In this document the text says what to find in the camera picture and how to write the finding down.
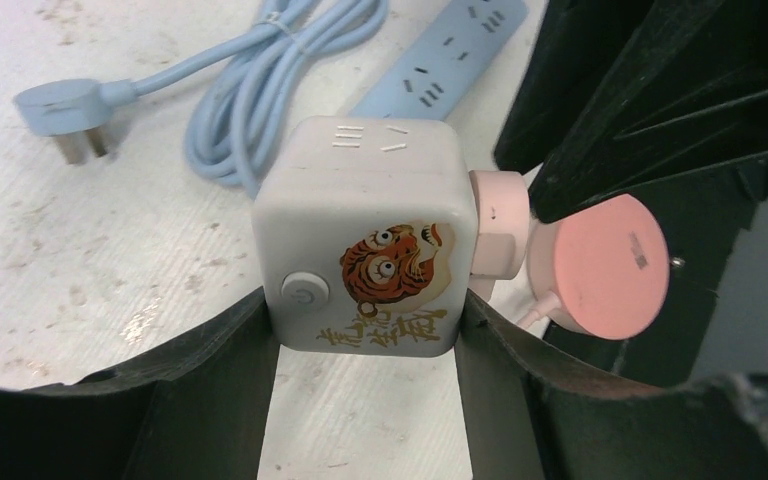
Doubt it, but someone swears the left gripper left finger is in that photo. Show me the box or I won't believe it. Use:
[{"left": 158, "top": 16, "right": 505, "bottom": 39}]
[{"left": 0, "top": 290, "right": 279, "bottom": 479}]

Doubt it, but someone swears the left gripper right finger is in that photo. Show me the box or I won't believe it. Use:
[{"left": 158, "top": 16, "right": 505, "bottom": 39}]
[{"left": 454, "top": 292, "right": 768, "bottom": 479}]

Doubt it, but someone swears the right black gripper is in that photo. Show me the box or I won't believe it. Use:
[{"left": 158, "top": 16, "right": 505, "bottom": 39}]
[{"left": 493, "top": 0, "right": 768, "bottom": 388}]

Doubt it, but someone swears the pink round disc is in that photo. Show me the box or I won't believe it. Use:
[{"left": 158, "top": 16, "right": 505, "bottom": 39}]
[{"left": 516, "top": 194, "right": 670, "bottom": 340}]

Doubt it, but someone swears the blue power strip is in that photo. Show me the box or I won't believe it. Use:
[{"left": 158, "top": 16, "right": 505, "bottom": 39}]
[{"left": 349, "top": 0, "right": 529, "bottom": 120}]

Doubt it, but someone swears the white cube adapter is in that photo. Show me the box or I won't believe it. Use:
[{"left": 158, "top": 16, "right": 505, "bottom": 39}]
[{"left": 251, "top": 116, "right": 478, "bottom": 357}]

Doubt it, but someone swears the blue round plug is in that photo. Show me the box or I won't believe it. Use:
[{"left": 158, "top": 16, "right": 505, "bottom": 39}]
[{"left": 13, "top": 78, "right": 139, "bottom": 165}]

